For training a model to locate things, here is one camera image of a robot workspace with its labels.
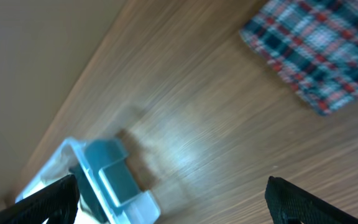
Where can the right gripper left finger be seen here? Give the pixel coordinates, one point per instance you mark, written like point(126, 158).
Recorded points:
point(56, 204)

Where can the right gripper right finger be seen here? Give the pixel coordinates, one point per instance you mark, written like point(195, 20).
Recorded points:
point(288, 204)

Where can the clear plastic storage container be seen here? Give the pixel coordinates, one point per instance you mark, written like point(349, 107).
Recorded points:
point(108, 190)

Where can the red plaid cloth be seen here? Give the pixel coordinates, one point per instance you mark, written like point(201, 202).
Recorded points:
point(312, 45)

